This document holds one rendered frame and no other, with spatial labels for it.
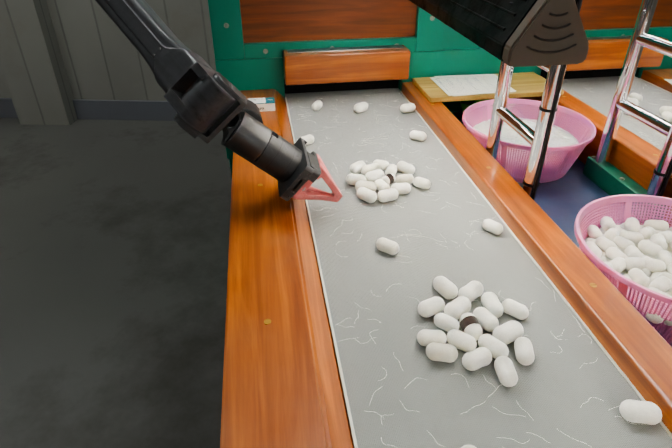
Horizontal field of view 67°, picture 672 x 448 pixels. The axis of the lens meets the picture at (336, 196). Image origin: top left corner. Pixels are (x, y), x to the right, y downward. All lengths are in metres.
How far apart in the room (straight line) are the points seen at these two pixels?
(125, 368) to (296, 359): 1.14
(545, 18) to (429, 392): 0.38
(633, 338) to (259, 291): 0.42
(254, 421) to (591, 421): 0.32
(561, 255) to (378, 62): 0.68
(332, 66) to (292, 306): 0.73
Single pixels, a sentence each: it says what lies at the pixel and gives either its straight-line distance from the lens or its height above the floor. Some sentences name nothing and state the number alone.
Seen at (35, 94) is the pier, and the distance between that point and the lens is 3.41.
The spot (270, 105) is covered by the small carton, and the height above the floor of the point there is 0.78.
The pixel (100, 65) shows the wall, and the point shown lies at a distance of 3.29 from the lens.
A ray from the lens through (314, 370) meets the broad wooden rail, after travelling 0.54.
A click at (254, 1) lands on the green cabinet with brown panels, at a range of 1.25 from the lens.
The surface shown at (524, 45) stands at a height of 1.06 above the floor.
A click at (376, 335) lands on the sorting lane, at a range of 0.61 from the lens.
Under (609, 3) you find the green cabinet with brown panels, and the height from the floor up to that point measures 0.94.
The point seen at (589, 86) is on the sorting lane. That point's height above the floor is 0.74.
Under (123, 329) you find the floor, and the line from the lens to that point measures 1.77.
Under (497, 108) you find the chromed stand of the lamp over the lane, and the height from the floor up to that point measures 0.85.
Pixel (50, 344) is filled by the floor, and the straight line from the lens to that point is 1.82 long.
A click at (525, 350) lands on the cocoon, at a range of 0.60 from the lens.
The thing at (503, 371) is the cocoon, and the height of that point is 0.76.
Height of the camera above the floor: 1.18
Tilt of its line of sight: 31 degrees down
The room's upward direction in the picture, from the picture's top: straight up
